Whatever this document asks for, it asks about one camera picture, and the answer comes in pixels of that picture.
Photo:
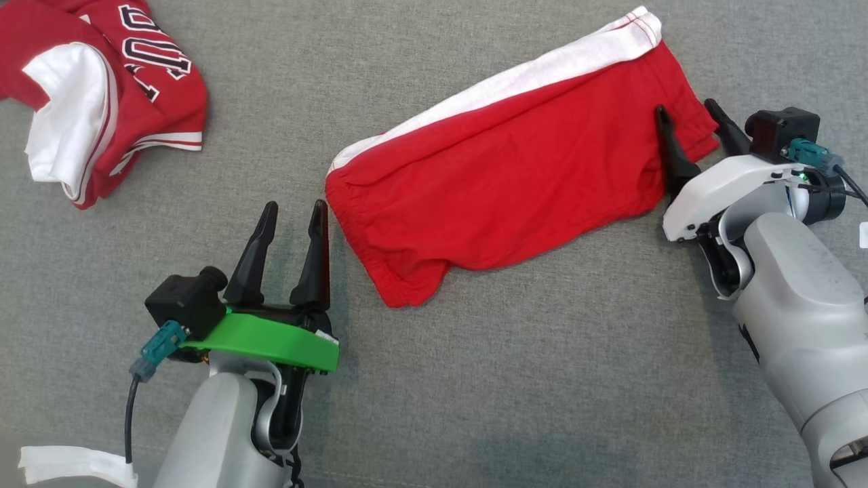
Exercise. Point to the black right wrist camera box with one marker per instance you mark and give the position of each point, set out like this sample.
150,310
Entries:
780,132

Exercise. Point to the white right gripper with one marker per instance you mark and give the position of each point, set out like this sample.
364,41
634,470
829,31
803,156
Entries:
725,186

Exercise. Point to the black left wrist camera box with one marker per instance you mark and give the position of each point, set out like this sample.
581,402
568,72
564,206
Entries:
183,301

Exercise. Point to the red shorts with white stripe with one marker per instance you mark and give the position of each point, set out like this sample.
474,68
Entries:
508,169

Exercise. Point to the red white printed jersey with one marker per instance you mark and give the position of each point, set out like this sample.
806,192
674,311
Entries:
74,102

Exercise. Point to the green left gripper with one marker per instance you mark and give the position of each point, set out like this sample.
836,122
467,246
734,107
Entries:
271,339

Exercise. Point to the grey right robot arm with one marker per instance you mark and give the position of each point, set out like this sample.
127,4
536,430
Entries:
793,291

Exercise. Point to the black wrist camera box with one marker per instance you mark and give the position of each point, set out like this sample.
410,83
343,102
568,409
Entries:
183,301
780,132

